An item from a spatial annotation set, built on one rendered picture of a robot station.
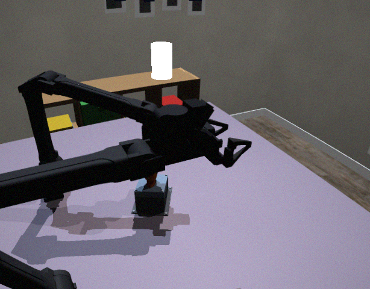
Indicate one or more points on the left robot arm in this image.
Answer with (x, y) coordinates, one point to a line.
(51, 82)

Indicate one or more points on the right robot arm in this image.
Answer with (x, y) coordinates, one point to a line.
(130, 160)

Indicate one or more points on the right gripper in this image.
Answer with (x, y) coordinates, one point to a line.
(214, 156)

